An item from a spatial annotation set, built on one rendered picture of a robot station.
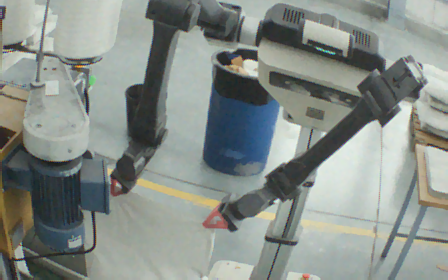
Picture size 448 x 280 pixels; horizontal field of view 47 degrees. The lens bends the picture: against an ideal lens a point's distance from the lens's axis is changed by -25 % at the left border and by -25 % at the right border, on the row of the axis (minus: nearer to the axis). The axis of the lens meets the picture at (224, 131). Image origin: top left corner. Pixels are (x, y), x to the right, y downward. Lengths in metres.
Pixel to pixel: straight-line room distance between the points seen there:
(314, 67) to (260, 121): 2.07
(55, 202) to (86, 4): 0.44
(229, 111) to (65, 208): 2.59
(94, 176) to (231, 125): 2.59
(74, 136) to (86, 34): 0.21
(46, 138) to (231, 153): 2.81
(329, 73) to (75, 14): 0.84
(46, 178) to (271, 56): 0.82
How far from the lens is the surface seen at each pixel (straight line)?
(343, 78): 1.79
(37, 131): 1.23
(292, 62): 1.80
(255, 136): 3.88
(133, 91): 4.38
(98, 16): 1.26
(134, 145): 1.55
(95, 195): 1.32
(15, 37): 1.41
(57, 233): 1.36
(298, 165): 1.47
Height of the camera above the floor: 1.99
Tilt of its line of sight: 26 degrees down
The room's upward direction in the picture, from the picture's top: 10 degrees clockwise
